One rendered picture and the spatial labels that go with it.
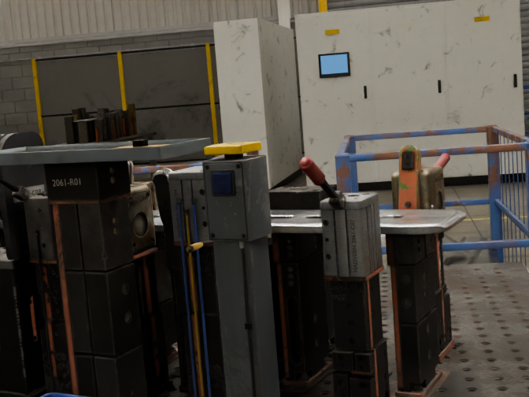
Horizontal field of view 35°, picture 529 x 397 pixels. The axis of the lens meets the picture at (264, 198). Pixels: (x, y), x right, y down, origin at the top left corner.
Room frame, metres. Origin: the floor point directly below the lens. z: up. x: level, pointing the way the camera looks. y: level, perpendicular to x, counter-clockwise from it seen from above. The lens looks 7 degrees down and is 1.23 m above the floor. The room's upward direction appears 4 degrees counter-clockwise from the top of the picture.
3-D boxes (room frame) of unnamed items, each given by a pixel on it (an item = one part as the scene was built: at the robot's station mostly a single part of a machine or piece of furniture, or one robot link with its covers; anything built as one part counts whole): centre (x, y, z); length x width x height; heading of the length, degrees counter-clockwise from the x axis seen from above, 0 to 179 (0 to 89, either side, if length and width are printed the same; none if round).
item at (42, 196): (1.51, 0.38, 0.89); 0.13 x 0.11 x 0.38; 152
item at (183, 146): (1.30, 0.27, 1.16); 0.37 x 0.14 x 0.02; 62
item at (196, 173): (1.40, 0.10, 0.90); 0.13 x 0.10 x 0.41; 152
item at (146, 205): (1.49, 0.25, 0.89); 0.13 x 0.11 x 0.38; 152
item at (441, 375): (1.41, -0.24, 0.84); 0.18 x 0.06 x 0.29; 152
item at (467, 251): (3.89, -0.77, 0.47); 1.20 x 0.80 x 0.95; 172
